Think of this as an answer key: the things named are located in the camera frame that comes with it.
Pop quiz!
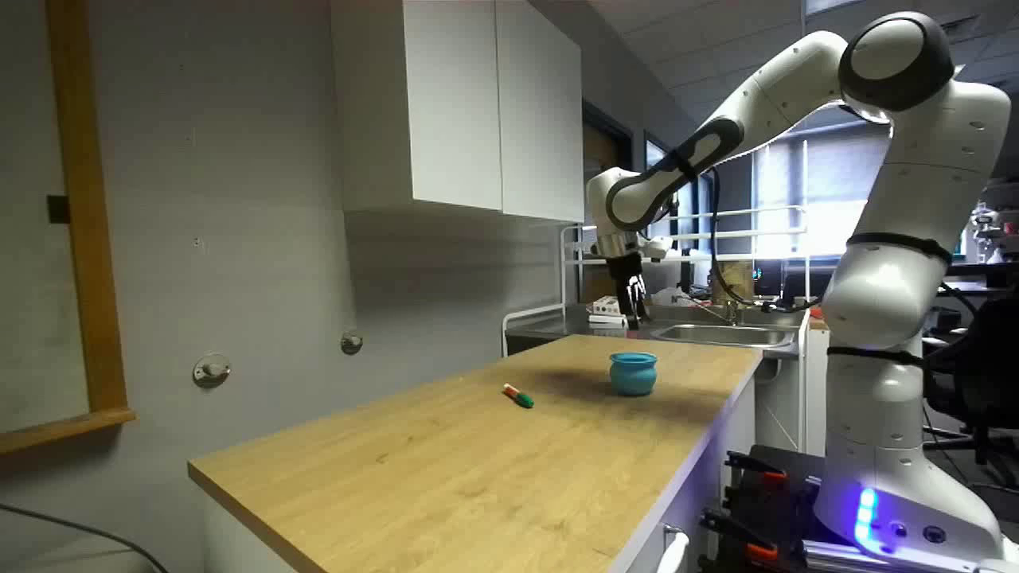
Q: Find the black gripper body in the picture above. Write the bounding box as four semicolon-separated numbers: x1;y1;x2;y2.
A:
606;250;649;308

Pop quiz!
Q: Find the blue round cup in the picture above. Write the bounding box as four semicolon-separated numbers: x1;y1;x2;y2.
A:
607;351;660;400

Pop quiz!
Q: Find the stainless steel sink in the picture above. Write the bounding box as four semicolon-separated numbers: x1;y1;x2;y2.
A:
641;317;802;351

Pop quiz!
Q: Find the tan brown bag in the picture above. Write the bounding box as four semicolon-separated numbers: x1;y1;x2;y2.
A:
717;264;758;311

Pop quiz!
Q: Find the black orange clamp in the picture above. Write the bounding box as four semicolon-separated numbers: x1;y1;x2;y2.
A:
698;508;811;573
723;450;821;504

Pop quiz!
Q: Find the black office chair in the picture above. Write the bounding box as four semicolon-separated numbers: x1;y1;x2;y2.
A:
919;282;1019;489

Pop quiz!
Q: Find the wooden framed whiteboard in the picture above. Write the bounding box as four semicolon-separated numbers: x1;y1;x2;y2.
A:
0;0;140;462

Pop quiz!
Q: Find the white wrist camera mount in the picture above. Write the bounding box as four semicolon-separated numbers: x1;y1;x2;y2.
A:
635;237;675;272

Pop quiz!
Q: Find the black robot wrist cable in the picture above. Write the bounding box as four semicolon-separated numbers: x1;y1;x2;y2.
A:
698;165;821;326

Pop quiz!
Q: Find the white wall cabinet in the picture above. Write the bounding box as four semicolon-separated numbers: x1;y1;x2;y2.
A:
328;0;586;225

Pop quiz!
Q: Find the white drawer handle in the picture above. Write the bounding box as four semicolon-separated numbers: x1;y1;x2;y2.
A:
657;527;694;573

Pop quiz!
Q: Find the large metal wall knob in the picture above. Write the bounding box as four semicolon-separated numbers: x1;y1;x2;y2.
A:
192;355;234;393

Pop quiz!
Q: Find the thin black floor cable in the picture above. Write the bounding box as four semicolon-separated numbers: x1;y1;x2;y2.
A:
0;501;172;573

